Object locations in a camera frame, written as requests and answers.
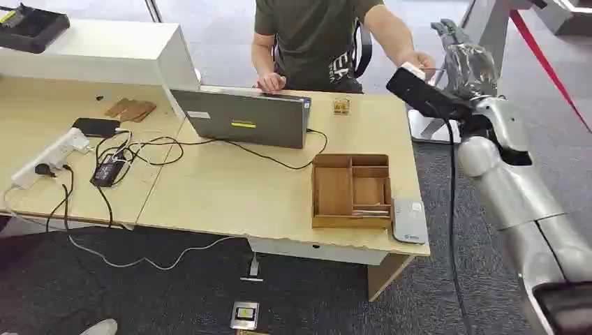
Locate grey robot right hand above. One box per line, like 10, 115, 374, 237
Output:
431, 18, 499, 101

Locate person's left hand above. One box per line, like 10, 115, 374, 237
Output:
401, 50, 436, 80

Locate person's hand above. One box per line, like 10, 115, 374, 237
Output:
255, 72, 287, 94
401, 50, 436, 80

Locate person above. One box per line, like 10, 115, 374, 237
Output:
251, 0, 436, 94

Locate grey card reader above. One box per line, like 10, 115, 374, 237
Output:
392, 198, 429, 245

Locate wooden card box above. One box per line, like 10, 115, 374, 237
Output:
311, 153, 394, 230

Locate person's right hand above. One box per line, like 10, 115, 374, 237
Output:
255, 72, 287, 94

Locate grey laptop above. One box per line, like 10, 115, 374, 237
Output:
170, 85, 312, 150

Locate card on floor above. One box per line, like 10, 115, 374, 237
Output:
230, 301, 260, 331

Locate brown wooden pieces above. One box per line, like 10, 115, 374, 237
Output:
104, 97, 157, 124

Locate white desk partition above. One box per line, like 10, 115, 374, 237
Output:
0, 18, 202, 94

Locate black power adapter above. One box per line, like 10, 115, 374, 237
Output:
89, 154, 127, 188

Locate black flat case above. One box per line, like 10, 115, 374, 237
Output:
72, 117, 121, 139

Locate white power strip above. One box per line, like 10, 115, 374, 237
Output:
10, 127, 92, 190

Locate black device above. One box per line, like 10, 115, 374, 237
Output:
0, 3, 71, 55

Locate white shoe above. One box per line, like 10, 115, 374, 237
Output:
78, 318, 119, 335

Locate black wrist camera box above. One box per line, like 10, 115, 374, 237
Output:
386, 61, 473, 122

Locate red strap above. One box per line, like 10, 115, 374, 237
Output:
508, 9, 592, 135

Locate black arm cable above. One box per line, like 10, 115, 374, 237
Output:
443, 117, 473, 335

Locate black laptop cable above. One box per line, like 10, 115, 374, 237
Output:
94, 128, 329, 172

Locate white cable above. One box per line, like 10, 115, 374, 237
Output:
2, 184, 249, 272

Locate black plug cable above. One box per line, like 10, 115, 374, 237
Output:
45, 164, 114, 233

